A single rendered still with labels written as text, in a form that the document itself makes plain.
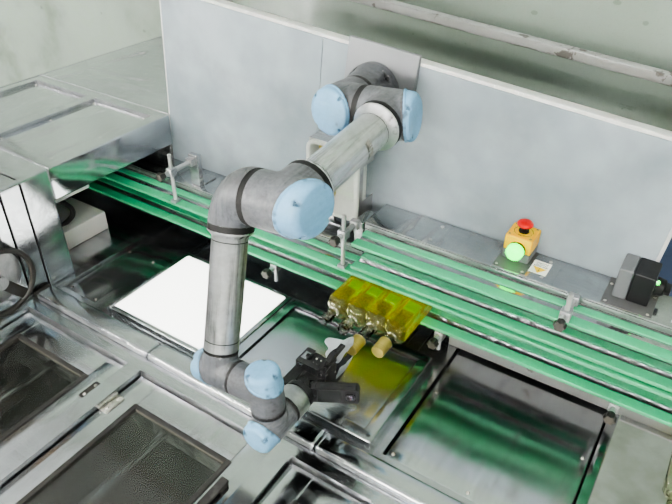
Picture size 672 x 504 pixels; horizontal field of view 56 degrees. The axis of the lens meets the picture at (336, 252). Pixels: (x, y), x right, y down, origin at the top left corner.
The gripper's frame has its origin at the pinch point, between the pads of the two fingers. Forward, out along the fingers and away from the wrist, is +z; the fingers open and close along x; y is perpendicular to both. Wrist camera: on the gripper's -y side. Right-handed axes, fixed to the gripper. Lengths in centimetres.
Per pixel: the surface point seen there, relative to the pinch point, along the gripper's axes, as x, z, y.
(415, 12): -54, 99, 38
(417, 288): -6.0, 23.2, -5.6
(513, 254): -18.8, 33.1, -25.9
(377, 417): 12.3, -5.9, -11.2
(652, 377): -6, 23, -64
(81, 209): 8, 15, 121
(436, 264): -13.0, 26.4, -8.8
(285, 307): 12.1, 15.1, 32.2
